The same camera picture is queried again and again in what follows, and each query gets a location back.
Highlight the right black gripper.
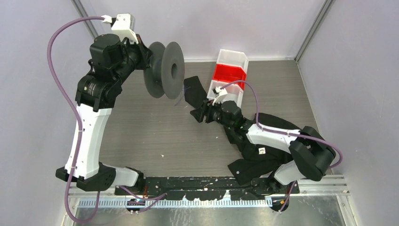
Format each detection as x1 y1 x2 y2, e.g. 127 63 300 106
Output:
191 96 234 130

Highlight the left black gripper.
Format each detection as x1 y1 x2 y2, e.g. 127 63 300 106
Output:
113 33 152 84

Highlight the thin dark wire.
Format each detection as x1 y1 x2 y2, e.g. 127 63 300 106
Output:
174 86 192 107

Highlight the dark grey cable spool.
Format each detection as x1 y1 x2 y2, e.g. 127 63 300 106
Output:
144 41 185 99

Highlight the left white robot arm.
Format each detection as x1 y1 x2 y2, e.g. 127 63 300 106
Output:
56 34 152 195

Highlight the clear near bin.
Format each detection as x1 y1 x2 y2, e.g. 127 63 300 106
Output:
207 80 244 107

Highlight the clear bin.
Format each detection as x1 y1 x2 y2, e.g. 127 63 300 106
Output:
216 49 249 73
207 80 244 107

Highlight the red middle bin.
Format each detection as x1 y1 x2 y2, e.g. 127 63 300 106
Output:
212 64 247 83

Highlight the clear far bin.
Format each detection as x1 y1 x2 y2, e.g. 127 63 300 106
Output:
216 49 249 73

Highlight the black shirt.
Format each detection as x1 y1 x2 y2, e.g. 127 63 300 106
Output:
183 75 333 186

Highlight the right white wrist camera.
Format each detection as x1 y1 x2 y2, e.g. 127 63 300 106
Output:
212 87 228 105

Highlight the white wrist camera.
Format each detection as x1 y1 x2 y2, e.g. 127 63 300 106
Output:
102 13 139 44
212 87 228 105

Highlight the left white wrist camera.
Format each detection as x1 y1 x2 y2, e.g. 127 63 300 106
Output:
102 13 139 44

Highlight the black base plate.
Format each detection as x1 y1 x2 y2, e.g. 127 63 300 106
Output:
128 176 290 201

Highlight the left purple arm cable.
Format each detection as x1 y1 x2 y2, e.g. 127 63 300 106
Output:
47 16 168 224

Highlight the slotted cable duct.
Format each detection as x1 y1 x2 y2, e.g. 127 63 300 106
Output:
77 198 273 209

